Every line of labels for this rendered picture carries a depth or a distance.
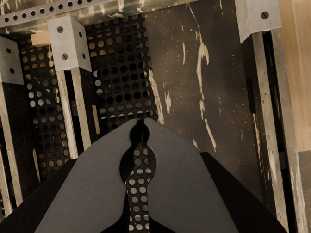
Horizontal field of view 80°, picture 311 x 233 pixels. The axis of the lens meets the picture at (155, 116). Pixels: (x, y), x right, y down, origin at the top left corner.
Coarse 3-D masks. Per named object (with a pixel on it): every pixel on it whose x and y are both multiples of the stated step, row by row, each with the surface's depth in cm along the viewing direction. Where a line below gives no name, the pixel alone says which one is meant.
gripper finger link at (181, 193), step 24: (144, 120) 11; (168, 144) 9; (192, 144) 9; (168, 168) 8; (192, 168) 8; (168, 192) 7; (192, 192) 7; (216, 192) 7; (168, 216) 6; (192, 216) 6; (216, 216) 6
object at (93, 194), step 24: (96, 144) 9; (120, 144) 9; (72, 168) 8; (96, 168) 8; (120, 168) 8; (72, 192) 7; (96, 192) 7; (120, 192) 7; (48, 216) 6; (72, 216) 6; (96, 216) 6; (120, 216) 6
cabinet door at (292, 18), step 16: (288, 0) 43; (304, 0) 43; (288, 16) 43; (304, 16) 43; (288, 32) 43; (304, 32) 43; (288, 48) 44; (304, 48) 43; (288, 64) 44; (304, 64) 44; (288, 80) 44; (304, 80) 44; (304, 96) 44; (304, 112) 44; (304, 128) 44; (304, 144) 44
